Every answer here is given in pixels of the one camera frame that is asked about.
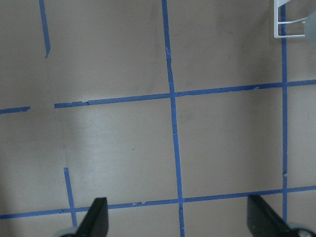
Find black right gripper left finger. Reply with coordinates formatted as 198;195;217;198
76;197;109;237

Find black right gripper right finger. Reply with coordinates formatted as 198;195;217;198
247;195;291;237

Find white wire cup rack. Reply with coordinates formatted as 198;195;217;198
273;0;316;44

